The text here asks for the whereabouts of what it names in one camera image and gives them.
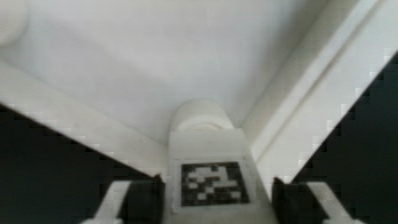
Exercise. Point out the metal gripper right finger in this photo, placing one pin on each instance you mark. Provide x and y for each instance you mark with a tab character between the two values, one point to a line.
308	205

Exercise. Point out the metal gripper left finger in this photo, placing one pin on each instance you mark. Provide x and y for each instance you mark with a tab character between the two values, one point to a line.
132	203

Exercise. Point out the white table leg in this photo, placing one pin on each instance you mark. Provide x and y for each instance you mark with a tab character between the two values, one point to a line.
214	189

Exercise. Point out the white square table top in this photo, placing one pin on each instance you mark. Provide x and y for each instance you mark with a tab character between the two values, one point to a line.
107	60

